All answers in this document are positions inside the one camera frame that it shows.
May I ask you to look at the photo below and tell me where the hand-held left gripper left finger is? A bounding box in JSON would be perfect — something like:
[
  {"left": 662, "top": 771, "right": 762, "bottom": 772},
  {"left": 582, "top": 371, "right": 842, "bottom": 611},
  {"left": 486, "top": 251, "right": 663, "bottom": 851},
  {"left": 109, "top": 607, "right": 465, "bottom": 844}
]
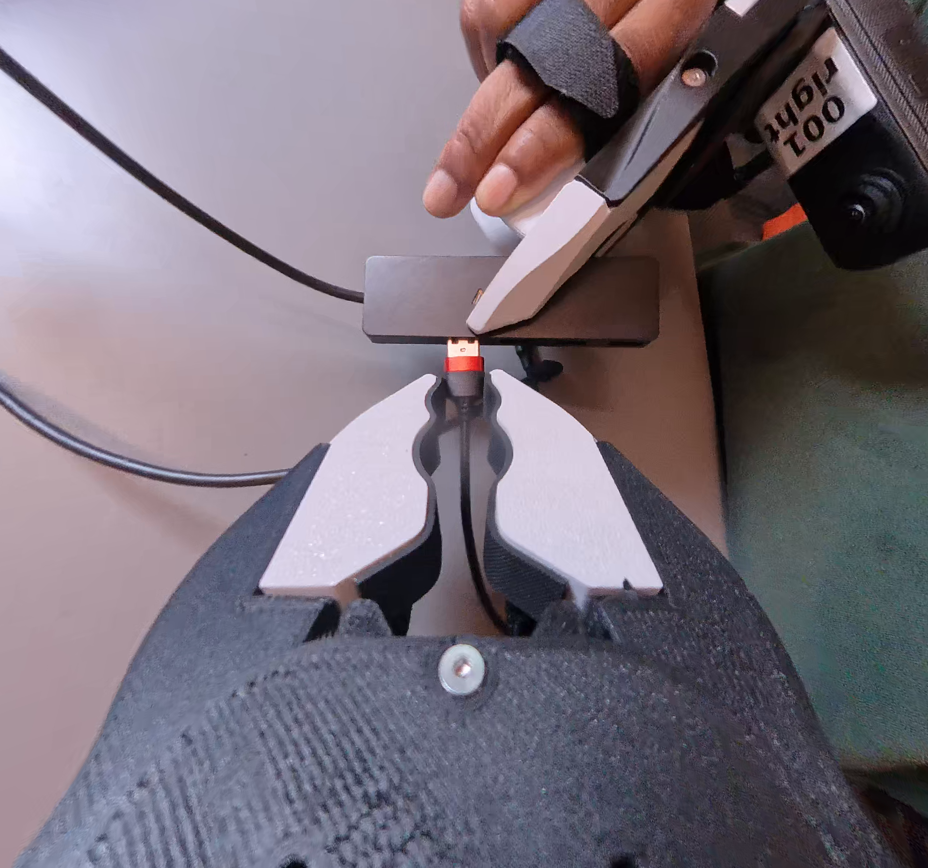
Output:
[{"left": 260, "top": 372, "right": 443, "bottom": 599}]

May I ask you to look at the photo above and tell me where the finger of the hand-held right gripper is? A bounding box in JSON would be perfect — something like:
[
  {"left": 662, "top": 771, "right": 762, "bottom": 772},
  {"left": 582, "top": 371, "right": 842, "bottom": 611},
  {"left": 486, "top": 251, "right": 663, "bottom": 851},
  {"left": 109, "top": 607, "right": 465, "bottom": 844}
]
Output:
[
  {"left": 464, "top": 179, "right": 611, "bottom": 338},
  {"left": 470, "top": 197, "right": 524, "bottom": 257}
]

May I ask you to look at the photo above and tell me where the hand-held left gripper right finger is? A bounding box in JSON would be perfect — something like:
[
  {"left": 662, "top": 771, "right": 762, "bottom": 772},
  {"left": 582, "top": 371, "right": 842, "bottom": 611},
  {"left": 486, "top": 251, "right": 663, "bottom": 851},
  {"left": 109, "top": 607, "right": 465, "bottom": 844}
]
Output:
[{"left": 483, "top": 369, "right": 665, "bottom": 604}]

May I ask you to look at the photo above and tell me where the black cable with red end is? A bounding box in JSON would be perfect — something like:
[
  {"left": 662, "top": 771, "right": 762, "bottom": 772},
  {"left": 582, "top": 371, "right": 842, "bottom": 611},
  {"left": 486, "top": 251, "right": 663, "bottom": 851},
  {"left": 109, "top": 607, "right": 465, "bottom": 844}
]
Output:
[{"left": 441, "top": 337, "right": 512, "bottom": 633}]

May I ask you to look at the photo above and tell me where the black rubber power cable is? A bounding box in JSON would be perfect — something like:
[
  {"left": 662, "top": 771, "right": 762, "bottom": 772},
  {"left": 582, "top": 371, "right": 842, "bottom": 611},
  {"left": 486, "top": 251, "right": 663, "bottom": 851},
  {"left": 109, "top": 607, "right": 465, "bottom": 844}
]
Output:
[{"left": 0, "top": 47, "right": 365, "bottom": 488}]

